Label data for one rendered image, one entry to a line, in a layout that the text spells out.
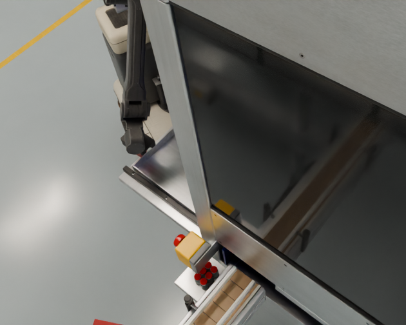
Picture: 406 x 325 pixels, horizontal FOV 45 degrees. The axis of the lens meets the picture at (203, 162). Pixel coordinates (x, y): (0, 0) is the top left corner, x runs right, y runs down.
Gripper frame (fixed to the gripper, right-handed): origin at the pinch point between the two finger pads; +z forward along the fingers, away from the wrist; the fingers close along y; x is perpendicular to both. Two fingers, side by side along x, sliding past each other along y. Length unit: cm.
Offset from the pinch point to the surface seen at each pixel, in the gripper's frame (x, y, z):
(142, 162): -1.6, 1.1, 1.2
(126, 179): -9.6, 0.8, 2.5
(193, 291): -25, 44, 2
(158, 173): -1.3, 7.9, 2.1
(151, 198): -9.9, 12.8, 2.3
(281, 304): -12, 66, 2
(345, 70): -13, 71, -93
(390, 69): -13, 76, -96
